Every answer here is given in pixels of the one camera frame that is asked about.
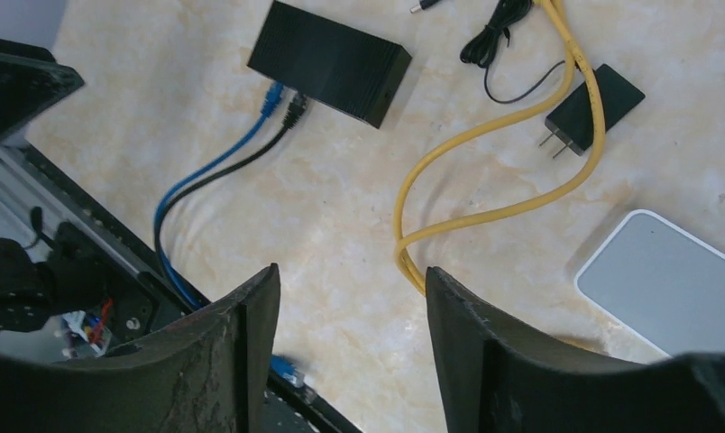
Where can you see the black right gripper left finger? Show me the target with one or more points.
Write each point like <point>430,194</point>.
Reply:
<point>205,372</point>

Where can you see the black network switch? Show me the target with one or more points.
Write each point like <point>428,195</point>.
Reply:
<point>351,71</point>

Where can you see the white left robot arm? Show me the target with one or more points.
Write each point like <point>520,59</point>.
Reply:
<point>31,293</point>

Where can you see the white network switch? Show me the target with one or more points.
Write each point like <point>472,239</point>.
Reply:
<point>661,282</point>

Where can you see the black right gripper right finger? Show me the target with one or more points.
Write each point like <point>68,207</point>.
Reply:
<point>499,374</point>

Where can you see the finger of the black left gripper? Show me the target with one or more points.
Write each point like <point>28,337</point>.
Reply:
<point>31,82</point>

